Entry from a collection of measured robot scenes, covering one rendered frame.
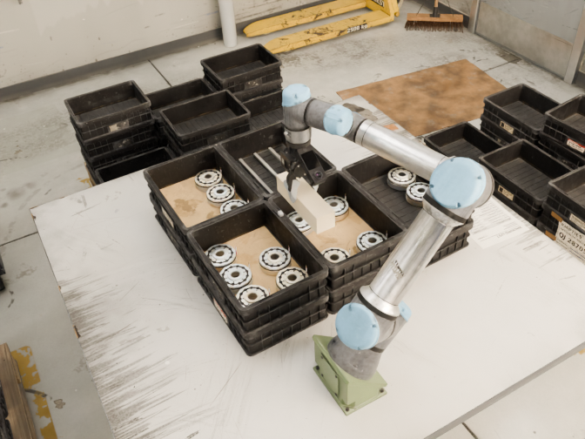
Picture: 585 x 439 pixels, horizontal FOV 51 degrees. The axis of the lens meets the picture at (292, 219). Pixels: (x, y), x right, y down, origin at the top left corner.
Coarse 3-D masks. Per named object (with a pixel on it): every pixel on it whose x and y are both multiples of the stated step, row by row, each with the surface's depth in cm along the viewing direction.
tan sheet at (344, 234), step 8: (352, 216) 214; (336, 224) 211; (344, 224) 211; (352, 224) 211; (360, 224) 211; (328, 232) 209; (336, 232) 208; (344, 232) 208; (352, 232) 208; (360, 232) 208; (312, 240) 206; (320, 240) 206; (328, 240) 205; (336, 240) 205; (344, 240) 205; (352, 240) 205; (320, 248) 203; (344, 248) 202; (352, 248) 202
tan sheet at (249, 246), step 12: (264, 228) 211; (240, 240) 207; (252, 240) 207; (264, 240) 207; (276, 240) 207; (240, 252) 203; (252, 252) 203; (252, 264) 199; (252, 276) 195; (264, 276) 195; (276, 276) 194; (276, 288) 190
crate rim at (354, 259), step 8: (328, 176) 216; (344, 176) 215; (352, 184) 212; (360, 192) 208; (368, 200) 205; (392, 216) 198; (400, 224) 195; (296, 232) 195; (304, 240) 192; (384, 240) 190; (392, 240) 190; (312, 248) 189; (368, 248) 188; (376, 248) 188; (384, 248) 190; (320, 256) 186; (352, 256) 185; (360, 256) 186; (368, 256) 188; (328, 264) 183; (336, 264) 183; (344, 264) 184; (352, 264) 186; (328, 272) 184; (336, 272) 184
